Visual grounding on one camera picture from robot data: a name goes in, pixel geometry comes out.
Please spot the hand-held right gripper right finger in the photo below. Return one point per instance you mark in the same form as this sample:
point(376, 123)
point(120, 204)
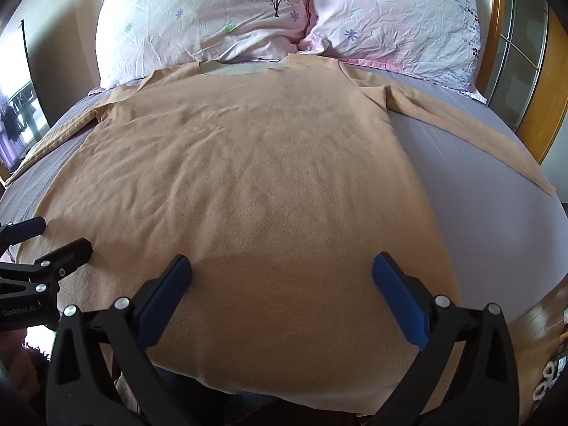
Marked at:
point(399, 297)

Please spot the grey bed sheet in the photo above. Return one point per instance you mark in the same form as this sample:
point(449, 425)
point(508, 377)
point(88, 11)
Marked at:
point(466, 204)

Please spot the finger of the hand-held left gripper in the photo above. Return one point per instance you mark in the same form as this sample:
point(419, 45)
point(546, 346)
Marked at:
point(26, 229)
point(66, 255)

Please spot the white floral pillow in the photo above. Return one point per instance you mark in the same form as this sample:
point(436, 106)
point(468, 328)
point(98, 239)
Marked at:
point(195, 13)

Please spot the pink floral pillow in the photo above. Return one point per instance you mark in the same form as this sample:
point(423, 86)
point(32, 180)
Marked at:
point(390, 17)

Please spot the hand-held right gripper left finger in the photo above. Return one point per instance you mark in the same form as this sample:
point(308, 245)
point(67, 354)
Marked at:
point(164, 297)

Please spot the window with hanging clothes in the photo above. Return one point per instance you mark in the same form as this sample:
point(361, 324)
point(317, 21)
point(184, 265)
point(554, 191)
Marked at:
point(15, 111)

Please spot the beige long-sleeve shirt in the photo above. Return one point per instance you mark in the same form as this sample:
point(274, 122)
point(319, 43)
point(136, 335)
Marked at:
point(248, 186)

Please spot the wooden headboard with glass panels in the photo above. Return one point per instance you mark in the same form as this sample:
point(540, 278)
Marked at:
point(519, 62)

